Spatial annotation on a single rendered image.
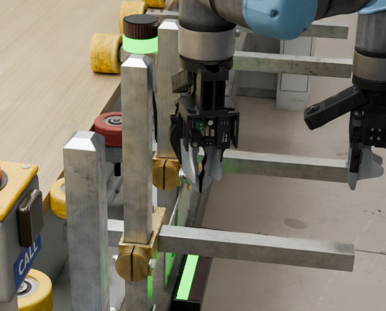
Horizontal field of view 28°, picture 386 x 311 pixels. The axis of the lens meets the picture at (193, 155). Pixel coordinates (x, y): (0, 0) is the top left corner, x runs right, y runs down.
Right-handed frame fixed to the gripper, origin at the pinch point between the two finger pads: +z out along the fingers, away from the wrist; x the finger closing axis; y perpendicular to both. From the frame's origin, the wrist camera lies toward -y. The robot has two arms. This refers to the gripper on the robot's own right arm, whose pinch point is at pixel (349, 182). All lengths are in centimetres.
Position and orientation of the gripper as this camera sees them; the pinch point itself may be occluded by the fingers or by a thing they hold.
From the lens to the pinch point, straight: 138.7
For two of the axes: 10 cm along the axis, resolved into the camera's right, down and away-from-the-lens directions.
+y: 9.9, 0.8, -1.3
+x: 1.5, -4.4, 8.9
